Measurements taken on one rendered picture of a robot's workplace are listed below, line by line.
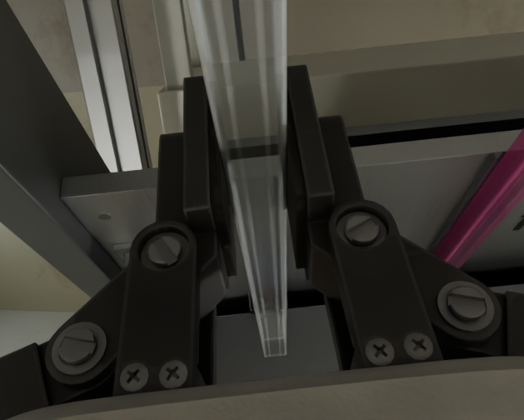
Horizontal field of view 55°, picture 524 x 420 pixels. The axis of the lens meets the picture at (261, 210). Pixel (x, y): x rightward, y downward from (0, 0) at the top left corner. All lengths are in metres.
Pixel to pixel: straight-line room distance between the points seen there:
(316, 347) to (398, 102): 0.35
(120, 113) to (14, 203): 0.27
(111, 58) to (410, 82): 0.33
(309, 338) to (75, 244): 0.17
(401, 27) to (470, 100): 2.58
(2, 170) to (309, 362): 0.23
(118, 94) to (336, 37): 2.79
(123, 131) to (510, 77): 0.43
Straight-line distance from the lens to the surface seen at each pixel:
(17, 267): 4.66
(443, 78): 0.63
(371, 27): 3.20
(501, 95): 0.66
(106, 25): 0.46
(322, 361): 0.34
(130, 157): 0.47
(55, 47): 3.81
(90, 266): 0.26
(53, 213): 0.21
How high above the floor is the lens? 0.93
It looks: 21 degrees up
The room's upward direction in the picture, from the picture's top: 174 degrees clockwise
